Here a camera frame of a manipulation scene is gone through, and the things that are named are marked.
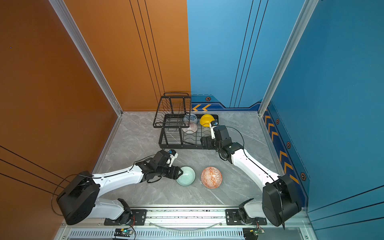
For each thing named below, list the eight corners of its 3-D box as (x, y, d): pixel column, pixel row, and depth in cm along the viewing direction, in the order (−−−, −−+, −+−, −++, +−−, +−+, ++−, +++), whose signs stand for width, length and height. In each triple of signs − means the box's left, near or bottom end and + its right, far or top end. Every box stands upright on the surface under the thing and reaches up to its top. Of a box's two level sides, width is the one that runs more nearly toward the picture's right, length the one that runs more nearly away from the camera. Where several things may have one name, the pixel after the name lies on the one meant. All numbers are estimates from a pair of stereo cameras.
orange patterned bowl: (201, 188, 84) (201, 184, 79) (201, 171, 90) (201, 166, 85) (221, 188, 84) (223, 184, 79) (219, 171, 90) (221, 166, 85)
